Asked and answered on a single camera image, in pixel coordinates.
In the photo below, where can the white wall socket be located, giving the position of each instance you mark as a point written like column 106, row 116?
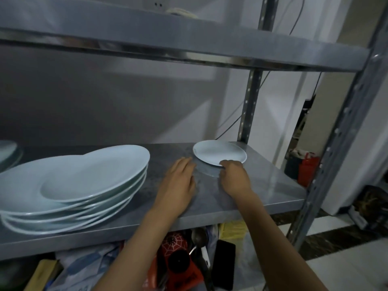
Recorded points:
column 157, row 2

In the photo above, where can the metal spoon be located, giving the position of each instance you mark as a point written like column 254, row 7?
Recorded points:
column 198, row 237

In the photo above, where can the person's left hand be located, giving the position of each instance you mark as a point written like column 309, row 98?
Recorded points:
column 175, row 190

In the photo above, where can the grey metal shelf rack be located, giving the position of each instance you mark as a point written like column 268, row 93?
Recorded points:
column 272, row 184

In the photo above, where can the person's right hand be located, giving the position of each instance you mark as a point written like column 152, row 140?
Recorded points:
column 236, row 181

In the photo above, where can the orange paper bag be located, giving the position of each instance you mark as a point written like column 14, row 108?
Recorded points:
column 151, row 275

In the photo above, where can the yellow packet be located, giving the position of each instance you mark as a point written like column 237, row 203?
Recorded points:
column 232, row 230

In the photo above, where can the person's left forearm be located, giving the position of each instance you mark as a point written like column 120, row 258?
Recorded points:
column 136, row 257

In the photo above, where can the black smartphone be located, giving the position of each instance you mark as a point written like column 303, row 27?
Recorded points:
column 222, row 263

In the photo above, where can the yellow white small box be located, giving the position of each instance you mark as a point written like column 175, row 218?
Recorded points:
column 45, row 275

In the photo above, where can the grey blue printed bag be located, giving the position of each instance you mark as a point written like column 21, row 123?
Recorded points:
column 85, row 266

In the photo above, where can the person's right forearm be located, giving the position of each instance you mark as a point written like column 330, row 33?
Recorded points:
column 272, row 248

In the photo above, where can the orange black web print gadget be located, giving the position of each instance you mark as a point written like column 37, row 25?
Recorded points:
column 179, row 263

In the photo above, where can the red crate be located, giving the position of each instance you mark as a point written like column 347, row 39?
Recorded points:
column 307, row 171

